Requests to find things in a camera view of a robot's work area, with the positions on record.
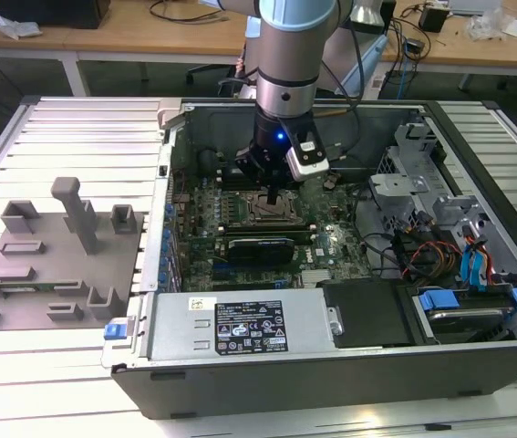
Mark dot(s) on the blue case latch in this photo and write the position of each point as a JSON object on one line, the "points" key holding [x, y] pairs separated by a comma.
{"points": [[114, 329]]}

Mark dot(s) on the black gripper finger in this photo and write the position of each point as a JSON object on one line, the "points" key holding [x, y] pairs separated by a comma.
{"points": [[274, 194]]}

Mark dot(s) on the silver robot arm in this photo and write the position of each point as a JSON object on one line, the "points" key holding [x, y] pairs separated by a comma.
{"points": [[285, 45]]}

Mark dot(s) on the hard disk in blue carrier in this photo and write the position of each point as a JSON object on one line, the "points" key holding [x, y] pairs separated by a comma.
{"points": [[463, 319]]}

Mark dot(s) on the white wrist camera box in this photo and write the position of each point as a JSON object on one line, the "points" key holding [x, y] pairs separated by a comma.
{"points": [[313, 166]]}

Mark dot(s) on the crumpled white paper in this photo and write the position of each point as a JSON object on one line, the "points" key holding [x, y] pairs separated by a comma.
{"points": [[16, 27]]}

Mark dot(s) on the black graphics card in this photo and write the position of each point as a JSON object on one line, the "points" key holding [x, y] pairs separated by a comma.
{"points": [[262, 251]]}

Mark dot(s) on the small silver heatsink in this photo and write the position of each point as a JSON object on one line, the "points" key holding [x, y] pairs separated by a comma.
{"points": [[316, 277]]}

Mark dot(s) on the open black PC case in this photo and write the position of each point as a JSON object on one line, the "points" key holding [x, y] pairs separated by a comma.
{"points": [[285, 388]]}

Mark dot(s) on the green RAM stick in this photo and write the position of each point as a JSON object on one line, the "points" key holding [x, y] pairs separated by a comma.
{"points": [[44, 288]]}

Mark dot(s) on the long wooden desk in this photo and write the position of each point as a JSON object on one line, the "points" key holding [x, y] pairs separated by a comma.
{"points": [[103, 38]]}

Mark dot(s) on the black chair base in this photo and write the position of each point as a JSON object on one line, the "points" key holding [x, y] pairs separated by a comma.
{"points": [[205, 69]]}

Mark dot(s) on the small black device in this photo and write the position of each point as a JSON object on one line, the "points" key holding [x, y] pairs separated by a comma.
{"points": [[415, 48]]}

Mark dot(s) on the grey parts rack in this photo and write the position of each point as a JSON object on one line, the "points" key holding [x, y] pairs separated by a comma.
{"points": [[57, 269]]}

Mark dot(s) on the small black cube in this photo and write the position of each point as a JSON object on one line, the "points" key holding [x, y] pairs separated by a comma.
{"points": [[432, 19]]}

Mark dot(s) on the large black box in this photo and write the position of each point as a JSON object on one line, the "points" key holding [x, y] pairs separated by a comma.
{"points": [[34, 11]]}

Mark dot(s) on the flat grey device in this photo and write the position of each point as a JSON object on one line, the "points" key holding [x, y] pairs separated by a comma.
{"points": [[472, 4]]}

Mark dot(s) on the round coin battery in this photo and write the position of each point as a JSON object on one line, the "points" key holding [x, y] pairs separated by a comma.
{"points": [[329, 182]]}

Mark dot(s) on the CPU socket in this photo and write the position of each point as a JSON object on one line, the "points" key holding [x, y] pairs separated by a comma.
{"points": [[272, 219]]}

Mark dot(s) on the black plastic air duct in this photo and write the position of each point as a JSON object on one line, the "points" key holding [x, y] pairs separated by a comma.
{"points": [[367, 315]]}

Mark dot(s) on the grey power supply unit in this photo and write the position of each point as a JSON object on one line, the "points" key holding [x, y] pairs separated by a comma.
{"points": [[185, 328]]}

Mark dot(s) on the silver CPU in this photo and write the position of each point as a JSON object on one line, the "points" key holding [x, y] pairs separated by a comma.
{"points": [[287, 208]]}

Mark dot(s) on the grey metal drive cage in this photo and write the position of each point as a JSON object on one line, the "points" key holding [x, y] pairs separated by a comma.
{"points": [[399, 182]]}

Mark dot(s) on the green motherboard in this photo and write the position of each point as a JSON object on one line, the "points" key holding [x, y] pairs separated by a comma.
{"points": [[331, 237]]}

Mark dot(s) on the clear plastic bag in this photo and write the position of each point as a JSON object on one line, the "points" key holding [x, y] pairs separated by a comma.
{"points": [[486, 25]]}

